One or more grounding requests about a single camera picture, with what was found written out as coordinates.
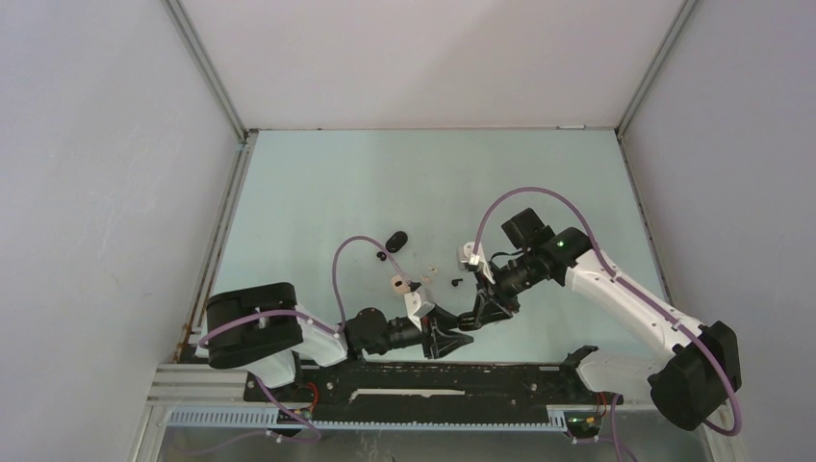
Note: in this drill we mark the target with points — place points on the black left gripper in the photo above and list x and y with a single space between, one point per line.
442 345

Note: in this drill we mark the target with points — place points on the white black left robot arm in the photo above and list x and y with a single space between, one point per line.
263 330

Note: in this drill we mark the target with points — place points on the aluminium frame rail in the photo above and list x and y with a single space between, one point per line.
239 157
662 55

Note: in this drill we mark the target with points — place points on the black closed earbud case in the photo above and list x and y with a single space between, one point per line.
396 242

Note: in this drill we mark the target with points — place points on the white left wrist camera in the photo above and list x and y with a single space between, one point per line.
418 304

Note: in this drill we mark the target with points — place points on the aluminium frame rail left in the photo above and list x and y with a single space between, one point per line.
239 157

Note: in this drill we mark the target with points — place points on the aluminium frame rail right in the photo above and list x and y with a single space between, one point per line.
662 55

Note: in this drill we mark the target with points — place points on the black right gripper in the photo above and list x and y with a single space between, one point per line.
494 304

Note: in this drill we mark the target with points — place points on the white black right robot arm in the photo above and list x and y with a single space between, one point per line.
694 368

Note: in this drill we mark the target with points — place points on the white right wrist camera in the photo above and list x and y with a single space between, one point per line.
471 258

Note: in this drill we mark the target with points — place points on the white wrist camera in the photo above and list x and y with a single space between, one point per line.
418 304
471 258

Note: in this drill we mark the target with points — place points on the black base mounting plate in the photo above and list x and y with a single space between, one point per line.
438 393

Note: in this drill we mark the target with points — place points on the beige earbud charging case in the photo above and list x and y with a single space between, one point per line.
400 286

